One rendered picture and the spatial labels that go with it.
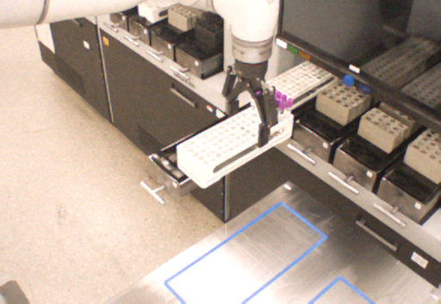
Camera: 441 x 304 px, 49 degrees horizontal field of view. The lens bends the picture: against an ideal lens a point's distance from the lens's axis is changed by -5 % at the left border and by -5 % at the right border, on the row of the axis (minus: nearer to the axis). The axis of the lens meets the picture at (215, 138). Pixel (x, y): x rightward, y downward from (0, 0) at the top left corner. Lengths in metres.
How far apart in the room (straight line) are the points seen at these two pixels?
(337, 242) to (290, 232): 0.11
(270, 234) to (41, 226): 1.40
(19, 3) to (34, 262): 1.60
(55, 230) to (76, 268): 0.24
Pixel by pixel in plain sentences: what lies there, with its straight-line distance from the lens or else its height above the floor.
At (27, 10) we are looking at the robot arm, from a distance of 0.75.
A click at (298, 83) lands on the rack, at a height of 0.86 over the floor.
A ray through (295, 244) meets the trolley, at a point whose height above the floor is 0.82.
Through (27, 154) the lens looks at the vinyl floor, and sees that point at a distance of 2.71.
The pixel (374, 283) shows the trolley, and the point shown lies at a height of 0.82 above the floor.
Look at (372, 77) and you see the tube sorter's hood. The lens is 1.31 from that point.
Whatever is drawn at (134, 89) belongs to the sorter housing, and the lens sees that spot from 2.20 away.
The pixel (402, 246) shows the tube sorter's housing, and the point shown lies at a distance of 1.43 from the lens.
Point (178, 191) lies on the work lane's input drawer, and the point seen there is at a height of 0.78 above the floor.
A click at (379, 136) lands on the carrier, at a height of 0.86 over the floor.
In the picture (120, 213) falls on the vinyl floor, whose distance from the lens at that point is 2.30.
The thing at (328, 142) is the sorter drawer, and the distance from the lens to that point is 1.40.
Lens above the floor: 1.70
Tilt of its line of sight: 40 degrees down
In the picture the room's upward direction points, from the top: straight up
